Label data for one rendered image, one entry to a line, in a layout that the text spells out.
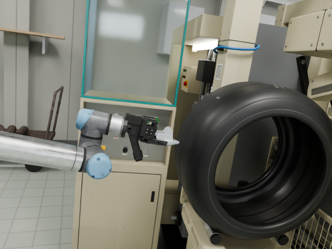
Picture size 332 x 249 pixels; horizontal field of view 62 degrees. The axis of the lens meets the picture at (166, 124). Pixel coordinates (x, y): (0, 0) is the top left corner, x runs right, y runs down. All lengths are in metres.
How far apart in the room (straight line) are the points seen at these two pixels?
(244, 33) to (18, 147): 1.02
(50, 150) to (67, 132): 3.85
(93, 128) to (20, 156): 0.25
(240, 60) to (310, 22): 0.31
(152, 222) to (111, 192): 0.34
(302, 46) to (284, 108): 0.39
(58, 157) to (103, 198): 1.00
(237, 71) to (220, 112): 0.44
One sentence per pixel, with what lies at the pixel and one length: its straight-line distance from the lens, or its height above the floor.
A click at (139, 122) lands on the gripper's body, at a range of 0.96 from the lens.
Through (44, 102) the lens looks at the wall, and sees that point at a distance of 4.58.
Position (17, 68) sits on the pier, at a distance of 4.37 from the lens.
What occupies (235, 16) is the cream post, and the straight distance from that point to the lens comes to 1.34.
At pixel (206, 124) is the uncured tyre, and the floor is 1.34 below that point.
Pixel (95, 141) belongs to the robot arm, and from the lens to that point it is 0.96.
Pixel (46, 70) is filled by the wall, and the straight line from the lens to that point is 4.52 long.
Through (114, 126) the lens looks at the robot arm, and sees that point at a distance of 0.94.
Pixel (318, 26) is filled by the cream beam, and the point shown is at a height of 1.73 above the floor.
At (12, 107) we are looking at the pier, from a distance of 4.45.
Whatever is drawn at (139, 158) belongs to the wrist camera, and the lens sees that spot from 0.99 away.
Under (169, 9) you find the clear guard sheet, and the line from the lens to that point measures 1.65.
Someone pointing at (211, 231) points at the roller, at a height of 0.92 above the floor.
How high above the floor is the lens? 1.52
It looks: 12 degrees down
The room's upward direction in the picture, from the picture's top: 7 degrees clockwise
